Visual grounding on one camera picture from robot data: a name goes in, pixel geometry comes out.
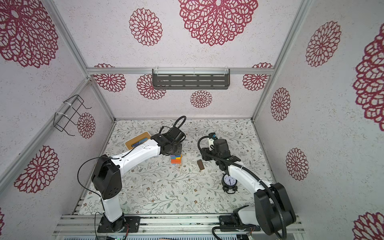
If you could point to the grey wall shelf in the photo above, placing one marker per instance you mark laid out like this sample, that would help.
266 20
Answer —
194 80

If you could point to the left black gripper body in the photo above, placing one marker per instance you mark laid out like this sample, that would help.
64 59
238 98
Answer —
177 150

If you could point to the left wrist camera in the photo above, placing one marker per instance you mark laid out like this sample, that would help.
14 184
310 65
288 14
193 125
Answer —
175 133

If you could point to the red wooden block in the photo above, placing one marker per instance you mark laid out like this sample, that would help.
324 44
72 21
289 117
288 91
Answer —
176 161

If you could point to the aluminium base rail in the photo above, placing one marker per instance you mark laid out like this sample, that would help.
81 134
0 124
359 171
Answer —
86 225

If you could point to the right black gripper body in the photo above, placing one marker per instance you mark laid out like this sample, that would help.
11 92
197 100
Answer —
211 155

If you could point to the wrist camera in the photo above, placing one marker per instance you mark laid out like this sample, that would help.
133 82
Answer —
211 139
175 133

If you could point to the white wooden-lid tissue box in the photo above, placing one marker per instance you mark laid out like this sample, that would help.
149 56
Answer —
137 140

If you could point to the dark brown plank block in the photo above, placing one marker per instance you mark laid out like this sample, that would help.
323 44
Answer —
200 165

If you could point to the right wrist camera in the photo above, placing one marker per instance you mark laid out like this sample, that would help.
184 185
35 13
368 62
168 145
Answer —
211 139

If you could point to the black alarm clock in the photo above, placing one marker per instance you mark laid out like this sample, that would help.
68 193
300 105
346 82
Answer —
229 184

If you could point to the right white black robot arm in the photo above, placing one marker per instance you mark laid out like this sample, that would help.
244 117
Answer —
272 211

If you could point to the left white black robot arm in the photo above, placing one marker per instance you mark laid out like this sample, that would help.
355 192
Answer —
109 171

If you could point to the black wire wall rack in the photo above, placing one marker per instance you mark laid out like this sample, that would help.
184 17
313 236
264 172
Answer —
64 117

